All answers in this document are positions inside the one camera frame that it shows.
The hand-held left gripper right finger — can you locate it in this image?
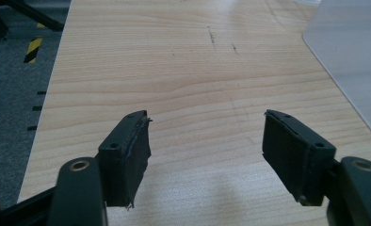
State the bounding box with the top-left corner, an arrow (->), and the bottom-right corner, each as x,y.
262,108 -> 337,207

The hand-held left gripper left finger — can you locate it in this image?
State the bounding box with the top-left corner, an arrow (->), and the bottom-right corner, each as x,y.
97,109 -> 153,210

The grey plastic mat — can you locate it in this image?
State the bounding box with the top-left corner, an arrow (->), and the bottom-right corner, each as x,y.
301,0 -> 371,148

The yellow black hazard tape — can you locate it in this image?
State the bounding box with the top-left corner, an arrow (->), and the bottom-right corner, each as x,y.
23,22 -> 48,65

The black metal stand leg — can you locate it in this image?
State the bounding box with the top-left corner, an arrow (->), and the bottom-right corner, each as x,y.
0,0 -> 66,40

